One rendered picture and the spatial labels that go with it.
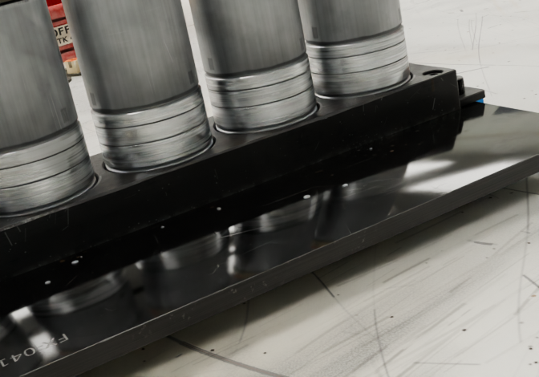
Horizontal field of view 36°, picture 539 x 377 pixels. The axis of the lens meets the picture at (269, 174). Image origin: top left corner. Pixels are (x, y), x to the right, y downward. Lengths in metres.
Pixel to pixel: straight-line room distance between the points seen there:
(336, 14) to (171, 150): 0.05
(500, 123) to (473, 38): 0.15
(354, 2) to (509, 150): 0.05
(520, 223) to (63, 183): 0.09
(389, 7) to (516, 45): 0.13
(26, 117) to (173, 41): 0.03
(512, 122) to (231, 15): 0.07
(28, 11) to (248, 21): 0.05
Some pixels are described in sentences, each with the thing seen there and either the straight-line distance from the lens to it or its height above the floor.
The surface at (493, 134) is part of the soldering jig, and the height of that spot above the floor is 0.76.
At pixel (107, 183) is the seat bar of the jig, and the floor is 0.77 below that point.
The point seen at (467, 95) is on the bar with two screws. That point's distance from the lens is 0.22.
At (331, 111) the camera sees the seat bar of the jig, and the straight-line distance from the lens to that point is 0.19.
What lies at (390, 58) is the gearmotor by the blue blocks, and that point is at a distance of 0.20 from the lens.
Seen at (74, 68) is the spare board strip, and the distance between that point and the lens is 0.43.
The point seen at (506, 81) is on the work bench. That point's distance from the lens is 0.28.
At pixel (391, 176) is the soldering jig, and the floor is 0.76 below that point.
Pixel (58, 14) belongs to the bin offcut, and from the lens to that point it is 0.48.
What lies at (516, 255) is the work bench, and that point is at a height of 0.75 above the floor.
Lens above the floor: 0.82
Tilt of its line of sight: 19 degrees down
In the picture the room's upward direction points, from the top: 11 degrees counter-clockwise
